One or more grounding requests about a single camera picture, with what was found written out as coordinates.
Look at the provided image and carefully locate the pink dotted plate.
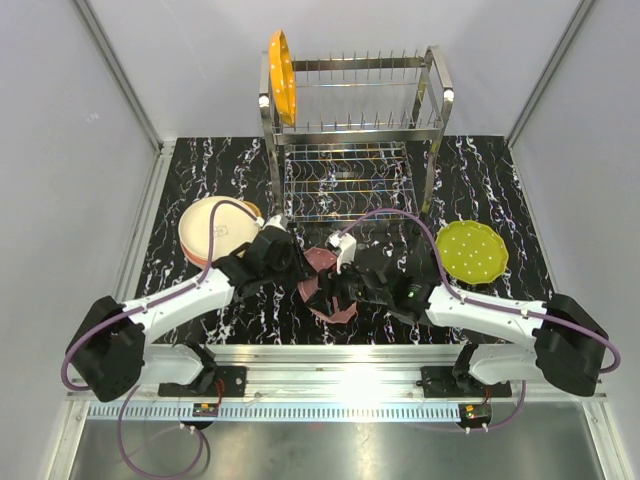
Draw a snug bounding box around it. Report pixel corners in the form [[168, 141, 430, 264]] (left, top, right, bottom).
[[297, 247, 342, 325]]

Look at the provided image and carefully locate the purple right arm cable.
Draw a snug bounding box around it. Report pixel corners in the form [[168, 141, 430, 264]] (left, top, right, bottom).
[[333, 207, 622, 434]]

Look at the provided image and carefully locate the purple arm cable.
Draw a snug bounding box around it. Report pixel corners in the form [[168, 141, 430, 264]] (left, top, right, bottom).
[[333, 207, 622, 434], [59, 198, 266, 474]]

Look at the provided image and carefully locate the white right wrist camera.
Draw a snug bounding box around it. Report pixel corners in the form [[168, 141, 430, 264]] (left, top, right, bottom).
[[327, 232, 357, 274]]

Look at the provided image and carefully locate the black marble pattern mat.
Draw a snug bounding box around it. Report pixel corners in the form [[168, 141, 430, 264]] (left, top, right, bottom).
[[136, 136, 553, 345]]

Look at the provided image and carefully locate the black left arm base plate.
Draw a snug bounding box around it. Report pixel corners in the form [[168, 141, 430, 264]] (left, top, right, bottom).
[[158, 366, 248, 398]]

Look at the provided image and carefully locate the aluminium rail frame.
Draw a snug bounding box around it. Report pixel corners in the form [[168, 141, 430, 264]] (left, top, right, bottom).
[[64, 139, 611, 480]]

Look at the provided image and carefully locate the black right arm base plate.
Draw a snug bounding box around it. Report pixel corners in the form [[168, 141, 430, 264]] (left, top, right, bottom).
[[417, 365, 512, 398]]

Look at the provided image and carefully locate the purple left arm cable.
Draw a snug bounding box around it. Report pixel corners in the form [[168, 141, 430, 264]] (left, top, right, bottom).
[[59, 198, 266, 474]]

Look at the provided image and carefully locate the yellow-green dotted plate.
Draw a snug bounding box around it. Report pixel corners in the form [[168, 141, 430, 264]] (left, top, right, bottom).
[[436, 220, 509, 285]]

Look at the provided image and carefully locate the stainless steel dish rack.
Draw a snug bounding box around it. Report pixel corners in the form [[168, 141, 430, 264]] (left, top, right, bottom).
[[258, 46, 455, 226]]

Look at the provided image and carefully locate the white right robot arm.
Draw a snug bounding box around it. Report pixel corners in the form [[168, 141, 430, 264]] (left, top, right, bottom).
[[298, 264, 607, 397]]

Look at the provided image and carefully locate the stack of plates underneath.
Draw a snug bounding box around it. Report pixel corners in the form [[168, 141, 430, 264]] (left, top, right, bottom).
[[180, 200, 264, 267]]

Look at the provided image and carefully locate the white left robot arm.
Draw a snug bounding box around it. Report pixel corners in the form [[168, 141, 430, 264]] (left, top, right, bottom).
[[61, 226, 314, 402]]

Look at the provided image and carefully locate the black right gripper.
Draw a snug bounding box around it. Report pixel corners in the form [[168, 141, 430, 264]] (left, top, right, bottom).
[[305, 253, 391, 318]]

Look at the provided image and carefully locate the orange dotted plate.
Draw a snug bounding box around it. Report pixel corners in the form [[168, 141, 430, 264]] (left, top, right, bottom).
[[268, 30, 297, 126]]

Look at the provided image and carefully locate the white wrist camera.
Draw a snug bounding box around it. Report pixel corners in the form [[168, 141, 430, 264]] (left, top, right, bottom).
[[263, 214, 288, 231], [327, 232, 357, 274]]

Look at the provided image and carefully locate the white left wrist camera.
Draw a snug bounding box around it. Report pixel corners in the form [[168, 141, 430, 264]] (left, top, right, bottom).
[[263, 214, 288, 231]]

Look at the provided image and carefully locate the cream plate with drawing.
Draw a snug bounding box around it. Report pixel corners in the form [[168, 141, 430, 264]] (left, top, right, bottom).
[[178, 195, 262, 262]]

